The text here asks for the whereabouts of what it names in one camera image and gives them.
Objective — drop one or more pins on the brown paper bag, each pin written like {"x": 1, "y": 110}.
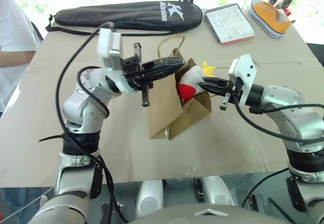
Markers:
{"x": 162, "y": 107}

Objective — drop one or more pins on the black racket bag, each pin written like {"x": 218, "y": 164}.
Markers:
{"x": 126, "y": 12}

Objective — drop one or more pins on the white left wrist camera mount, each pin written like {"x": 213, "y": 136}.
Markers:
{"x": 110, "y": 46}

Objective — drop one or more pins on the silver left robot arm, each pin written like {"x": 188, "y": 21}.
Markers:
{"x": 76, "y": 105}

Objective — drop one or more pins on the silver robot torso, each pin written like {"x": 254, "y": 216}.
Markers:
{"x": 210, "y": 215}

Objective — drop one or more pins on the printed booklet with red edge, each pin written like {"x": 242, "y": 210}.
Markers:
{"x": 229, "y": 23}

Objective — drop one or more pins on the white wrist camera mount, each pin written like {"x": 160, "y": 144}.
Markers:
{"x": 244, "y": 69}
{"x": 110, "y": 46}

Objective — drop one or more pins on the person in white shirt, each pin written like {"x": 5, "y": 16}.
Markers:
{"x": 12, "y": 26}

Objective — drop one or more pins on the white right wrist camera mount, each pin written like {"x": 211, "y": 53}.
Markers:
{"x": 244, "y": 69}

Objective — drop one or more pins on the person's bare forearm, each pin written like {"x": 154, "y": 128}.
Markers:
{"x": 17, "y": 58}

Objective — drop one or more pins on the brown cardboard table cover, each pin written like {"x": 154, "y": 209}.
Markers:
{"x": 227, "y": 137}

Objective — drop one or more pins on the white red yellow plush toy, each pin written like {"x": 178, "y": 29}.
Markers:
{"x": 188, "y": 82}

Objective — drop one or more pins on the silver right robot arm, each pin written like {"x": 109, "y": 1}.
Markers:
{"x": 286, "y": 94}

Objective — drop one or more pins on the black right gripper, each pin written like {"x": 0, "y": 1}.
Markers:
{"x": 234, "y": 89}

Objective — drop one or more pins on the black zip tie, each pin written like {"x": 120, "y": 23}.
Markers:
{"x": 54, "y": 137}

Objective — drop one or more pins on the white rounded robot leg shell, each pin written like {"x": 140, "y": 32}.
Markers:
{"x": 148, "y": 198}
{"x": 217, "y": 191}

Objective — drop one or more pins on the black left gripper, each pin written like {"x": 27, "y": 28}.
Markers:
{"x": 132, "y": 69}

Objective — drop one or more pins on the orange canvas shoe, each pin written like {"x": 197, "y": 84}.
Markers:
{"x": 272, "y": 18}

